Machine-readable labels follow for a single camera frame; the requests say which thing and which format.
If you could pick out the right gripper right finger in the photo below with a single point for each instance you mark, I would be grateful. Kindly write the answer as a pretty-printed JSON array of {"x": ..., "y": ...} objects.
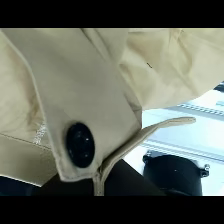
[{"x": 126, "y": 181}]

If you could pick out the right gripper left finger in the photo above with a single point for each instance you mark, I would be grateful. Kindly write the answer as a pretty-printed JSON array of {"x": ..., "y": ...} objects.
[{"x": 71, "y": 188}]

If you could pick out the beige trench coat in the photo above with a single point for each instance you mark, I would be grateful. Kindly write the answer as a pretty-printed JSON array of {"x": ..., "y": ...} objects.
[{"x": 83, "y": 80}]

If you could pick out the silver frame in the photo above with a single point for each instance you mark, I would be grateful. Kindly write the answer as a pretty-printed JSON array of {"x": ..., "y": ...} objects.
[{"x": 200, "y": 108}]

